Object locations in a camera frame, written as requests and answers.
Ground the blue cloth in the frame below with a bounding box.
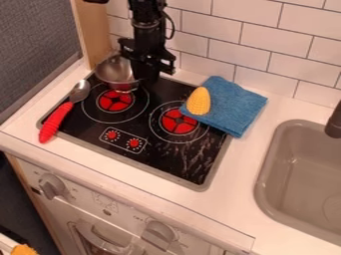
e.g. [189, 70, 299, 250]
[178, 76, 269, 139]

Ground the silver pan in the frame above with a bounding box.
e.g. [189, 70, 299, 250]
[93, 54, 142, 93]

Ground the yellow toy corn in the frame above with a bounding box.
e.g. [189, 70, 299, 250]
[184, 86, 212, 117]

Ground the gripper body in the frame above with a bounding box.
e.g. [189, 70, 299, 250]
[116, 37, 177, 84]

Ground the toy stove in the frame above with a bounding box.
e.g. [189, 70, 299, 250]
[36, 71, 235, 192]

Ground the toy sink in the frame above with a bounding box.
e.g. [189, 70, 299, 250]
[252, 119, 341, 247]

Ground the red-handled silver spoon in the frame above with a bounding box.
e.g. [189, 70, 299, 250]
[37, 79, 93, 144]

